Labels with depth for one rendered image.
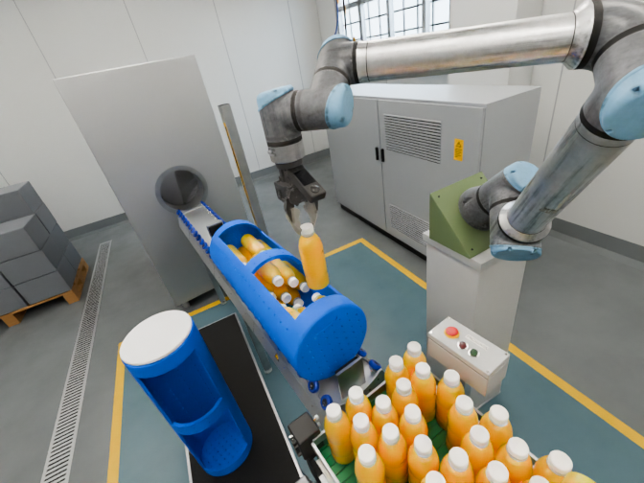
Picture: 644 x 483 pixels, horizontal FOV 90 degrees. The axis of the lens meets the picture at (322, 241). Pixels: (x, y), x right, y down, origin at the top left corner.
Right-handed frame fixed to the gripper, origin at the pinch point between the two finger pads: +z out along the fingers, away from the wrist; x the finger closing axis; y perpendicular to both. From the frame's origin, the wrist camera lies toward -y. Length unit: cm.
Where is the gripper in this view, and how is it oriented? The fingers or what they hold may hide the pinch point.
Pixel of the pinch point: (307, 228)
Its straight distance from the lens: 92.0
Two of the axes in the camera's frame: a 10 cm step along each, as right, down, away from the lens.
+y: -5.6, -3.6, 7.5
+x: -8.2, 4.1, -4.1
